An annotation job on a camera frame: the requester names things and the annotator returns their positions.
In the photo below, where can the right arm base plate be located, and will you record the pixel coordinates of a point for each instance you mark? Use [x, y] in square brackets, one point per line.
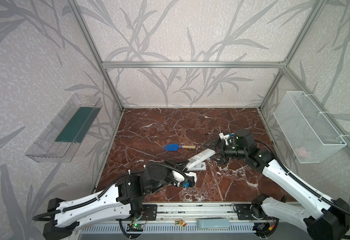
[243, 211]

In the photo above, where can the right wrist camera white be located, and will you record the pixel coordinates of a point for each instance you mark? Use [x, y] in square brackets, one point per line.
[227, 138]

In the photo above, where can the white wire mesh basket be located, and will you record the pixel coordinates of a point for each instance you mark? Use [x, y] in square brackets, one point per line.
[305, 125]

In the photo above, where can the left green led controller board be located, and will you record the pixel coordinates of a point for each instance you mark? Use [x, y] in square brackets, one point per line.
[135, 227]

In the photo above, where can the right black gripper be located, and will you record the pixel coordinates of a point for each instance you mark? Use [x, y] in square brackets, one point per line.
[220, 144]

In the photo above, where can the pink object in basket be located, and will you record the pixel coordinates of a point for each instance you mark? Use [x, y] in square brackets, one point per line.
[301, 152]

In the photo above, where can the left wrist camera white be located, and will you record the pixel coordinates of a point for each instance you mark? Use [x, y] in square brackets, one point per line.
[187, 180]

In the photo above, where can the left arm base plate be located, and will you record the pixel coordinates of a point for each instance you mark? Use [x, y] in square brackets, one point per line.
[149, 212]

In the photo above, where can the blue toy shovel wooden handle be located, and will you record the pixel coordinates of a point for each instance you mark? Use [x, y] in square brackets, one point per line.
[176, 147]

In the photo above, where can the small orange green connector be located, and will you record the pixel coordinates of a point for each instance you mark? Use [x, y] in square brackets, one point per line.
[180, 223]

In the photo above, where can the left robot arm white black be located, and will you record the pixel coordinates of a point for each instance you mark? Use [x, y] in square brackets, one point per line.
[121, 200]

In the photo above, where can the clear plastic wall shelf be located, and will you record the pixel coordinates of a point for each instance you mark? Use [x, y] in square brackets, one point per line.
[61, 139]

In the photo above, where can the white remote control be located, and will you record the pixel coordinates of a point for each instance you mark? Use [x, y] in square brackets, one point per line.
[199, 158]
[199, 167]

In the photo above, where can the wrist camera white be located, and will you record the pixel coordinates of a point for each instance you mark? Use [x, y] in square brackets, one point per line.
[227, 138]
[187, 180]

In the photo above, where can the grey rectangular box on rail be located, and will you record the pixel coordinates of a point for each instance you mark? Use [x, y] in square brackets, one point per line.
[212, 224]

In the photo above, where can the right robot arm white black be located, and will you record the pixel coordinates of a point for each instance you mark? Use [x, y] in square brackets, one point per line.
[320, 217]

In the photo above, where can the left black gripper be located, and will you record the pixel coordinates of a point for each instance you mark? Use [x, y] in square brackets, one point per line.
[180, 168]

